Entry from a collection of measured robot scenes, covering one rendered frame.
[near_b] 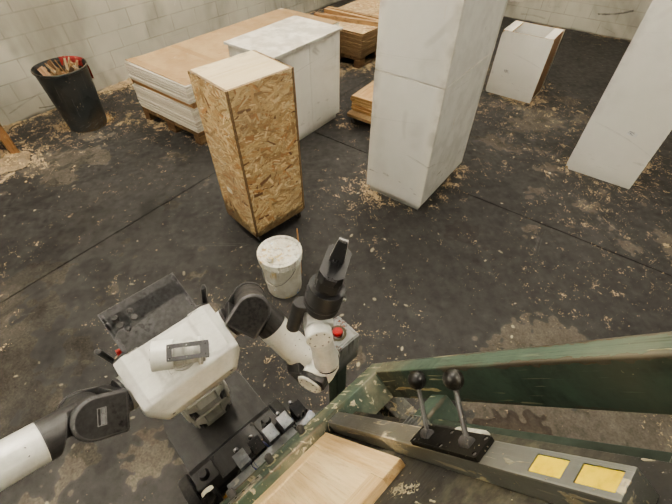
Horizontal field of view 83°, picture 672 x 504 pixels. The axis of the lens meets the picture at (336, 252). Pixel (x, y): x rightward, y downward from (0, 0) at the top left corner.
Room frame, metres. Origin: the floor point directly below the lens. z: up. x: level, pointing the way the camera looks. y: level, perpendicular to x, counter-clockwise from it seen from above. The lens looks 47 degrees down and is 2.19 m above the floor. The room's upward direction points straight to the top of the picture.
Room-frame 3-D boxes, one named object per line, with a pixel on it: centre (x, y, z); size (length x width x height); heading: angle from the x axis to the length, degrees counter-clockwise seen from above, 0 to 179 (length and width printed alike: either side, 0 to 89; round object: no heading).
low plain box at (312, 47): (4.01, 0.49, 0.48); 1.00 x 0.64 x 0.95; 143
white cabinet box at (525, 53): (4.90, -2.32, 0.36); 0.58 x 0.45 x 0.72; 53
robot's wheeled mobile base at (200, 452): (0.72, 0.65, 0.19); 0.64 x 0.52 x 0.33; 43
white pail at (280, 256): (1.70, 0.37, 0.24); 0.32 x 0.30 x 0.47; 143
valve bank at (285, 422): (0.40, 0.27, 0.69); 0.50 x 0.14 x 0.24; 133
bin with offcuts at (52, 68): (4.04, 2.85, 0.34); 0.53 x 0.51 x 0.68; 53
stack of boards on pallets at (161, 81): (4.85, 1.10, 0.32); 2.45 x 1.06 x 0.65; 143
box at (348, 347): (0.75, -0.01, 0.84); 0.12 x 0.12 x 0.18; 43
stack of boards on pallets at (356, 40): (6.88, -0.68, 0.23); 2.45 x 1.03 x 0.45; 143
